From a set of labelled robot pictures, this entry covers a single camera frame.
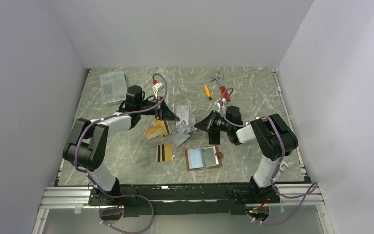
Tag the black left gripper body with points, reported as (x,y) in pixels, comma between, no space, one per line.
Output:
(150,108)

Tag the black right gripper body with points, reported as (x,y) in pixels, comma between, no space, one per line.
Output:
(220,124)

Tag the brown leather card holder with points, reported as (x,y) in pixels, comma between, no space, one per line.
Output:
(194,158)

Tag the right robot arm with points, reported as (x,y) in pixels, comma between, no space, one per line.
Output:
(274,137)

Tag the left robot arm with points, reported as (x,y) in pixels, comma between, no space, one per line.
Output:
(86,145)

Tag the gold card stack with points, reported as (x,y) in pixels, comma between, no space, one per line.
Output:
(160,128)

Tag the black card wallet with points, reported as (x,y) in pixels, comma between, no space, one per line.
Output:
(214,137)

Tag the gold card with stripes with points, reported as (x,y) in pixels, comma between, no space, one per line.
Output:
(164,153)

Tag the red adjustable wrench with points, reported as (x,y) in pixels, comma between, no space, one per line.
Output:
(219,78)

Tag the clear plastic parts box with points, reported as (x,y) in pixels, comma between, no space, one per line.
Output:
(113,87)

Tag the silver combination wrench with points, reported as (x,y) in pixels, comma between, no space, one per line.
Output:
(283,165)

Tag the orange handle screwdriver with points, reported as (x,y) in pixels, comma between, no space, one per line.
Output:
(208,93)

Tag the black aluminium base frame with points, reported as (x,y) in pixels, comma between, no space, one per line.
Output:
(180,199)

